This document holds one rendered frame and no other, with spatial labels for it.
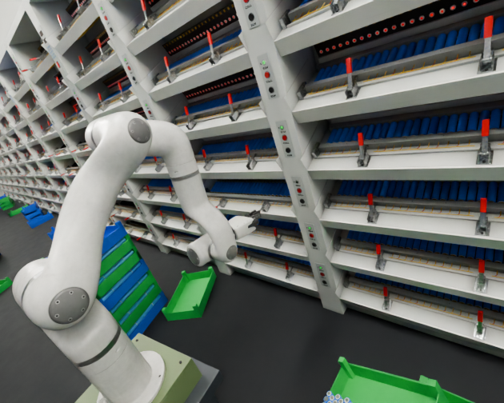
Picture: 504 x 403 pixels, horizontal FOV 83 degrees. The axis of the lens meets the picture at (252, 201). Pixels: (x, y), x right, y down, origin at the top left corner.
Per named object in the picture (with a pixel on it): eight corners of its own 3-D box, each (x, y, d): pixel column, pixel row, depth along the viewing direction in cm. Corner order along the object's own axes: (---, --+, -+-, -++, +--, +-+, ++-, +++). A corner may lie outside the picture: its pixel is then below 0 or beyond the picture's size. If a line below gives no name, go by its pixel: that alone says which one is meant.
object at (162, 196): (194, 209, 156) (176, 194, 148) (142, 202, 198) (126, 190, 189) (211, 181, 165) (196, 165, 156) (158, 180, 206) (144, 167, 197)
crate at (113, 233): (78, 274, 122) (67, 260, 119) (53, 273, 132) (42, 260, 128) (128, 233, 145) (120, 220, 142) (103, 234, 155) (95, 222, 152)
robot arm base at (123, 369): (114, 444, 66) (68, 401, 58) (89, 396, 80) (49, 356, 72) (178, 373, 77) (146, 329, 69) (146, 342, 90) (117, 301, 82)
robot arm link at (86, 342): (82, 376, 63) (10, 300, 52) (56, 343, 75) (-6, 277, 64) (129, 331, 70) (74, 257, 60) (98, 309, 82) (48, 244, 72)
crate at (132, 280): (106, 313, 132) (98, 301, 128) (82, 309, 141) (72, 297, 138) (149, 269, 155) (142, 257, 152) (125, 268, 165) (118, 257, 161)
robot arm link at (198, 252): (228, 229, 96) (210, 225, 102) (198, 249, 87) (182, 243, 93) (234, 250, 99) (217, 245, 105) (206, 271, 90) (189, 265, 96)
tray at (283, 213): (302, 224, 109) (290, 209, 103) (204, 211, 150) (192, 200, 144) (319, 183, 117) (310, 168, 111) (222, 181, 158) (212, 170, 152)
